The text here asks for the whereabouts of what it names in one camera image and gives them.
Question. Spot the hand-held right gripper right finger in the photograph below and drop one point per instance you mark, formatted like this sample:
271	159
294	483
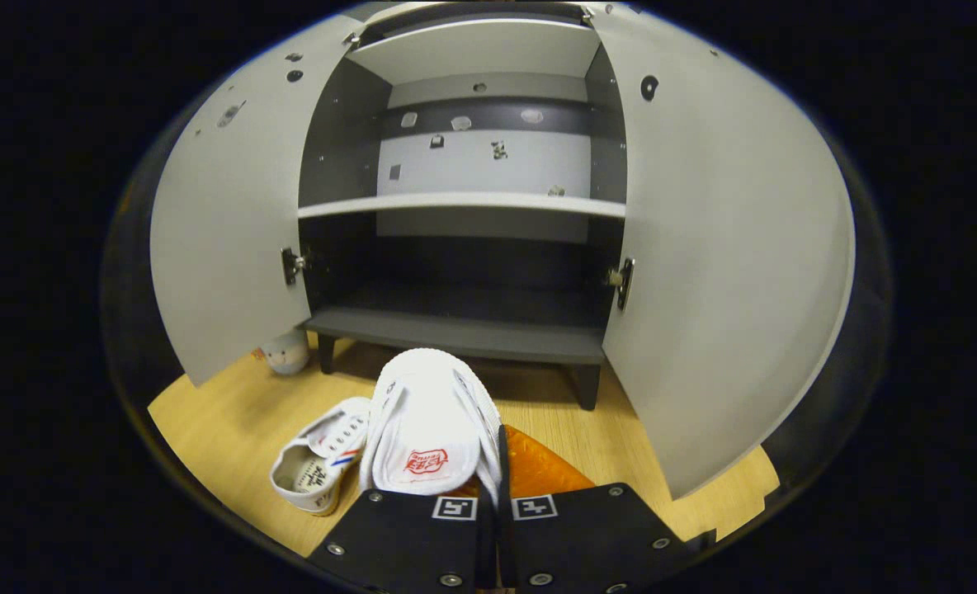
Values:
587	536

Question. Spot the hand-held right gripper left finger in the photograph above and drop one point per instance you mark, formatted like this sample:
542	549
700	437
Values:
406	544

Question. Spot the white canvas shoe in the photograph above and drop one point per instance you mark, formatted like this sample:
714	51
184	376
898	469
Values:
315	470
422	412

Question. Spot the white and grey shoe cabinet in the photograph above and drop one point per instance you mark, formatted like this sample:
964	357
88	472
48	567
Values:
472	165

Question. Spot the metal door hinge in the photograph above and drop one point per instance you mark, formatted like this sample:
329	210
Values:
625	285
290	266
351	39
587	14

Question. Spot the white round-topped cup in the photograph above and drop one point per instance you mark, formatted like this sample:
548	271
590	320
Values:
286	355

